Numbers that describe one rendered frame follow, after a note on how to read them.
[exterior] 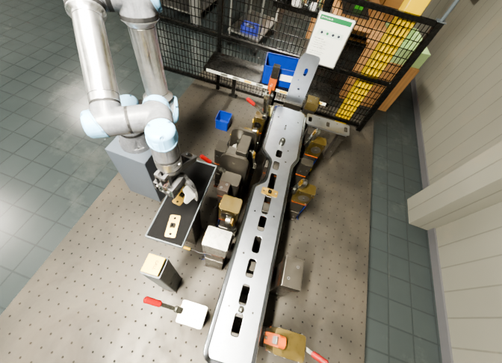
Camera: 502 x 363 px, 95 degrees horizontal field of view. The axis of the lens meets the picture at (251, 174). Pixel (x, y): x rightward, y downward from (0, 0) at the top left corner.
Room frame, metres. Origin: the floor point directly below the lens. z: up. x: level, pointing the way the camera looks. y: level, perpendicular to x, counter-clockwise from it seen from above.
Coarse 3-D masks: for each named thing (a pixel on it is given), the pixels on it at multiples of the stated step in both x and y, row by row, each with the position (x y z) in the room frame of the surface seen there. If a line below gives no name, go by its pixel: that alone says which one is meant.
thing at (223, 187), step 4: (220, 180) 0.52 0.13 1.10; (220, 184) 0.50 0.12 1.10; (224, 184) 0.51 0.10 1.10; (228, 184) 0.51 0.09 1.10; (220, 188) 0.48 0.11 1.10; (224, 188) 0.49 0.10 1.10; (228, 188) 0.49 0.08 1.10; (220, 192) 0.48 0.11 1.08; (224, 192) 0.48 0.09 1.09; (228, 192) 0.49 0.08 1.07; (220, 196) 0.48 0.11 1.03; (220, 200) 0.48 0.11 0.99; (216, 220) 0.48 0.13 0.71
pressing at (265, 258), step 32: (288, 128) 1.07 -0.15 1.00; (288, 160) 0.82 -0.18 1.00; (256, 192) 0.57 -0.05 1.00; (256, 224) 0.41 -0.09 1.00; (256, 256) 0.27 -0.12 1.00; (224, 288) 0.11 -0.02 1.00; (256, 288) 0.14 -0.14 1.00; (224, 320) 0.01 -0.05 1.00; (256, 320) 0.04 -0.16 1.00; (224, 352) -0.08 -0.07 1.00; (256, 352) -0.05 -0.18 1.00
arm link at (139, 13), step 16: (112, 0) 0.66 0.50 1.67; (128, 0) 0.68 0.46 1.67; (144, 0) 0.70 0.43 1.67; (128, 16) 0.67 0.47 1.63; (144, 16) 0.69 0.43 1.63; (144, 32) 0.69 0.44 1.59; (144, 48) 0.68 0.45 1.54; (144, 64) 0.67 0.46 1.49; (160, 64) 0.70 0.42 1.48; (144, 80) 0.66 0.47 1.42; (160, 80) 0.68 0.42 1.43; (144, 96) 0.66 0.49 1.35; (176, 112) 0.67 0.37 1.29
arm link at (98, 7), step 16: (64, 0) 0.59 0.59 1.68; (80, 0) 0.59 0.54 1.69; (96, 0) 0.62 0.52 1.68; (80, 16) 0.56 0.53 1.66; (96, 16) 0.59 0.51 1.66; (80, 32) 0.52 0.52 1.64; (96, 32) 0.55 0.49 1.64; (80, 48) 0.49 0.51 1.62; (96, 48) 0.51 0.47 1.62; (96, 64) 0.47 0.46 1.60; (112, 64) 0.51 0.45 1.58; (96, 80) 0.43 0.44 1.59; (112, 80) 0.46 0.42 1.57; (96, 96) 0.40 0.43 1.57; (112, 96) 0.42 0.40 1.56; (96, 112) 0.36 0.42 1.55; (112, 112) 0.38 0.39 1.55; (96, 128) 0.33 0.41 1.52; (112, 128) 0.35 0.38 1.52; (128, 128) 0.36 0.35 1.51
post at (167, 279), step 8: (168, 264) 0.13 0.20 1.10; (160, 272) 0.09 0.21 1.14; (168, 272) 0.11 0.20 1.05; (176, 272) 0.14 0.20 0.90; (152, 280) 0.08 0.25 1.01; (160, 280) 0.07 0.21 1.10; (168, 280) 0.09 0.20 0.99; (176, 280) 0.11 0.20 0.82; (168, 288) 0.07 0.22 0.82; (176, 288) 0.09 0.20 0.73
